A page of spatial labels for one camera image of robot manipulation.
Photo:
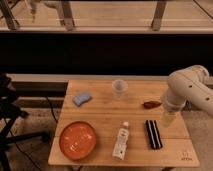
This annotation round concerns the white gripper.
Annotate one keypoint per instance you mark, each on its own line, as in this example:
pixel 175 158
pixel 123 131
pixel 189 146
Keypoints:
pixel 169 114

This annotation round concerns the white plastic bottle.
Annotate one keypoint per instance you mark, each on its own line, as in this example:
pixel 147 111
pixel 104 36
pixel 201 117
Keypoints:
pixel 121 142

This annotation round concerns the orange ceramic bowl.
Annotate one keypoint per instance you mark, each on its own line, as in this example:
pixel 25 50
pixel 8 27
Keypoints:
pixel 77 140

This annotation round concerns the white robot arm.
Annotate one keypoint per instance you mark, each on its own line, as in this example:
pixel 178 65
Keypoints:
pixel 184 85

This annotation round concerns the red brown small object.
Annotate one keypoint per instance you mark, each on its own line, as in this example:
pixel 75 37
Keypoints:
pixel 151 104

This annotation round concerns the black white striped box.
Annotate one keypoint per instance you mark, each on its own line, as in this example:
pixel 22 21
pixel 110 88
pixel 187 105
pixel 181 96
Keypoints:
pixel 153 134

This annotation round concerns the clear plastic cup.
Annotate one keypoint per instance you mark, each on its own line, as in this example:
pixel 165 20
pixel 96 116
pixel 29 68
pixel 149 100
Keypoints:
pixel 119 88

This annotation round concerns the wooden folding table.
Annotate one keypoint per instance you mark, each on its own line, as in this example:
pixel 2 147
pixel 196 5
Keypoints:
pixel 106 114

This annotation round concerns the blue sponge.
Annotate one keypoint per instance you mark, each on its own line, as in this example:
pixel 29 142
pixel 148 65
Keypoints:
pixel 81 98

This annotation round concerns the black tripod stand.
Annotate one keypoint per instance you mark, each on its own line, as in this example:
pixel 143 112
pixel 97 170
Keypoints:
pixel 10 113

